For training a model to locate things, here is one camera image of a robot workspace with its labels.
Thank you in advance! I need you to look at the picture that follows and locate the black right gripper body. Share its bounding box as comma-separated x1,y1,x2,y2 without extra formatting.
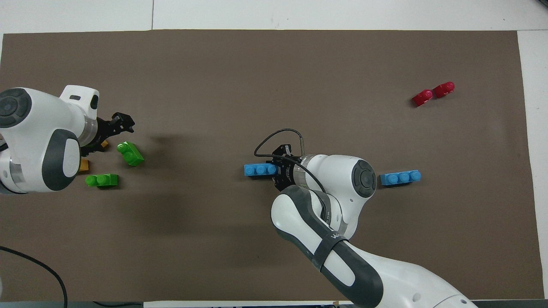
272,144,302,192

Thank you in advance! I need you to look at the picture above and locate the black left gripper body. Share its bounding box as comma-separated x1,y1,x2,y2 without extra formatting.
92,116,113,148

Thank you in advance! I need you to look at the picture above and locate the blue three-stud block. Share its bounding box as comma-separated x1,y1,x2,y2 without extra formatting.
244,164,277,177
380,170,422,187

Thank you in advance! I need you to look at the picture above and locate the green two-stud block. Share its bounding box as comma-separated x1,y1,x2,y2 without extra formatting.
85,174,119,188
117,141,145,167

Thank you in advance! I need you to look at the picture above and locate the red one-stud block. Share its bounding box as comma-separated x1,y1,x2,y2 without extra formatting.
412,89,433,107
433,82,455,98

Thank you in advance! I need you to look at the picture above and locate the brown paper mat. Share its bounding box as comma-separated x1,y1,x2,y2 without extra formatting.
0,29,545,302

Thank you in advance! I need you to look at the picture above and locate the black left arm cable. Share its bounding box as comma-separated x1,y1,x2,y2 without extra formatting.
0,246,68,308

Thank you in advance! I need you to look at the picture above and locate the black cable at table edge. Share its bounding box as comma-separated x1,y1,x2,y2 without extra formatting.
92,301,144,308

